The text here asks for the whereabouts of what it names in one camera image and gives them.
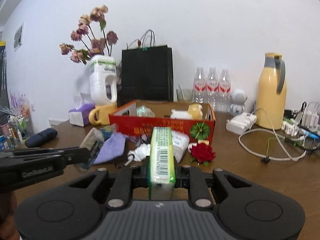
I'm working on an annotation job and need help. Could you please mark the white cable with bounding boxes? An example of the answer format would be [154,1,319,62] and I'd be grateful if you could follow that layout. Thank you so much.
[237,107,307,162]

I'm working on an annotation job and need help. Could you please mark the yellow thermos jug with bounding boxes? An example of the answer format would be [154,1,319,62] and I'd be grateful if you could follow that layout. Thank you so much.
[255,53,287,130]

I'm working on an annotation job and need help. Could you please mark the water bottle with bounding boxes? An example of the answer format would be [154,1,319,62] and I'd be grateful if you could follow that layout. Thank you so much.
[207,67,219,109]
[219,69,231,112]
[193,67,207,104]

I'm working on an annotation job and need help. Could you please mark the yellow white plush toy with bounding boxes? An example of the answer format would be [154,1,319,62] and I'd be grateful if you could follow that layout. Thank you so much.
[170,103,203,120]

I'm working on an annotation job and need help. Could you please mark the white power bank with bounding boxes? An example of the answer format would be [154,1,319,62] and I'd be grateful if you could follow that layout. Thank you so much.
[226,112,257,135]

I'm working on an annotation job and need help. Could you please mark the black glasses case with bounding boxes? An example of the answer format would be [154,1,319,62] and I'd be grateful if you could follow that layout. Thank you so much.
[25,128,57,148]

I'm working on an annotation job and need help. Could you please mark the purple cloth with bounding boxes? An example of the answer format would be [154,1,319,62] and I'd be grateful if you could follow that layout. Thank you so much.
[94,133,126,165]

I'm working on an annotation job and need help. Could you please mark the red cardboard box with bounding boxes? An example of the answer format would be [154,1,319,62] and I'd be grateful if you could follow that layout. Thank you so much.
[108,99,217,146]

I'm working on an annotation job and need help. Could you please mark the right water bottle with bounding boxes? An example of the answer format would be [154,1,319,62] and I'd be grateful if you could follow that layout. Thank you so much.
[219,69,231,112]

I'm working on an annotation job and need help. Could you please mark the green mesh ball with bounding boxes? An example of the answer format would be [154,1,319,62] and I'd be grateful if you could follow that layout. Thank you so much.
[136,105,155,118]

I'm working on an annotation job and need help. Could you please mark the purple tissue box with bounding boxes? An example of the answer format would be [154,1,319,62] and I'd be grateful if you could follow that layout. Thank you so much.
[68,103,95,127]

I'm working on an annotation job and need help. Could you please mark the red rose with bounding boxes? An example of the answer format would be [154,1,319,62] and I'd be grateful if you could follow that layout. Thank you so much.
[190,143,216,166]

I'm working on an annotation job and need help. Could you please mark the yellow mug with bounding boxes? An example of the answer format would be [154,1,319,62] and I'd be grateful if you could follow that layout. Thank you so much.
[88,103,117,126]

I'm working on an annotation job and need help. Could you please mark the white robot speaker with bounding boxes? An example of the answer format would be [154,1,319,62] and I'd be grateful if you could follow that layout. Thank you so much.
[229,89,247,116]

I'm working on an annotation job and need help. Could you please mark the left water bottle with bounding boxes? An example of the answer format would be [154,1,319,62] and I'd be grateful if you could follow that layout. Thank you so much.
[193,67,207,104]

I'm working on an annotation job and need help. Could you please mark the black paper bag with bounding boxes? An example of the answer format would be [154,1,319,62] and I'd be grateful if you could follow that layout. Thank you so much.
[118,29,174,105]

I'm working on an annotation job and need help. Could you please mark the dried pink flowers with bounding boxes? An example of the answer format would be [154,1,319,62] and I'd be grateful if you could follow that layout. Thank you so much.
[60,5,118,64]

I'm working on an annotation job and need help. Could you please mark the white cotton swab box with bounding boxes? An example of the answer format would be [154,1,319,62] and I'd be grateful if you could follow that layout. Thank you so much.
[171,131,189,163]

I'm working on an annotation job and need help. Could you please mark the green tissue pack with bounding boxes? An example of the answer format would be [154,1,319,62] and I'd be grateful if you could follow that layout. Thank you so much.
[148,127,176,200]

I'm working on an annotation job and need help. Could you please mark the white tissue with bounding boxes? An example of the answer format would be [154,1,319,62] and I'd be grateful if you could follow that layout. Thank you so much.
[127,144,150,162]

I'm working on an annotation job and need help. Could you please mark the middle water bottle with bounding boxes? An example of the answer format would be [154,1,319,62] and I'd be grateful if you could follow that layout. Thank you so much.
[207,67,219,109]

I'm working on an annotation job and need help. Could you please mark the glass cup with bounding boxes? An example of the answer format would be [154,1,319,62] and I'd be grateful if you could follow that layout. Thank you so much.
[176,85,194,102]

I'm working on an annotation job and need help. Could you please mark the white detergent jug vase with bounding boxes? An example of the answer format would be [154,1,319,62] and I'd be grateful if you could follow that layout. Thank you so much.
[88,55,117,105]

